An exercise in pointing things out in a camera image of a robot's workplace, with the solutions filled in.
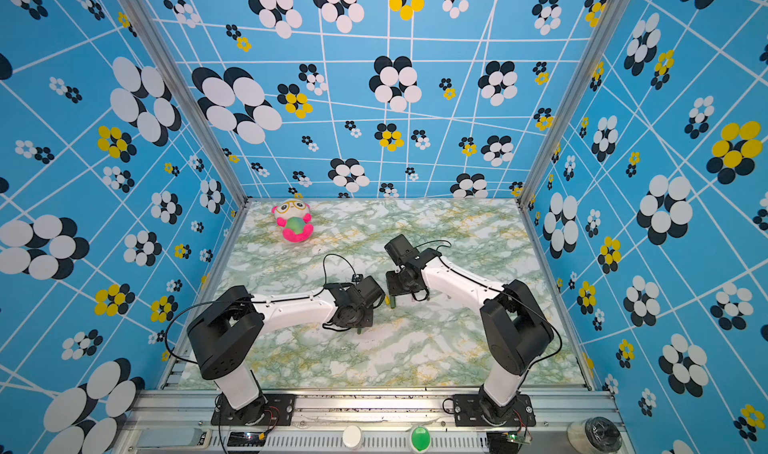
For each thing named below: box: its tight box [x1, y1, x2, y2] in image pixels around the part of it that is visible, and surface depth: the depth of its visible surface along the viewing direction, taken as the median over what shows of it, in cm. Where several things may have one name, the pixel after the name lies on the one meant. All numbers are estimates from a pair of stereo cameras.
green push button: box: [411, 426, 431, 452], surface depth 63 cm
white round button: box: [342, 425, 363, 450], surface depth 66 cm
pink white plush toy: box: [271, 198, 315, 243], surface depth 109 cm
